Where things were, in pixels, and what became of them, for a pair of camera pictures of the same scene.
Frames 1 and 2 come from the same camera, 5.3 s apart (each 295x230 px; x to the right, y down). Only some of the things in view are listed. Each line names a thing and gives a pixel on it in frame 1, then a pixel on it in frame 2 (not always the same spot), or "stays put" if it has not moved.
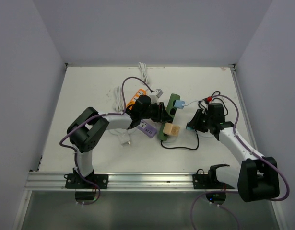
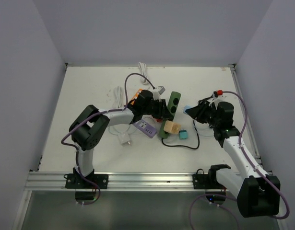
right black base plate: [207, 181] stays put
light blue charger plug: [179, 104] to [185, 108]
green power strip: [171, 110] stays put
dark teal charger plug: [190, 129] to [183, 134]
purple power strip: [147, 128] stays put
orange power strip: [140, 92] stays put
